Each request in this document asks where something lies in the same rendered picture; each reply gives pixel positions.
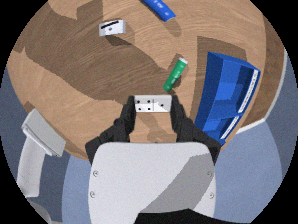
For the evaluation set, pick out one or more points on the blue bin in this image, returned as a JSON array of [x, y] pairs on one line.
[[232, 99]]

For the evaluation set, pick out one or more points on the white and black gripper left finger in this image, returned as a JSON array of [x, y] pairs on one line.
[[118, 132]]

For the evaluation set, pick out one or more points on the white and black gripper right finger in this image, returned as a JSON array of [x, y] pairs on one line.
[[187, 132]]

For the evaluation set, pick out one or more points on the white domino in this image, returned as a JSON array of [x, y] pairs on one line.
[[153, 103]]

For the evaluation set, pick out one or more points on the green battery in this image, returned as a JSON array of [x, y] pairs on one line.
[[174, 75]]

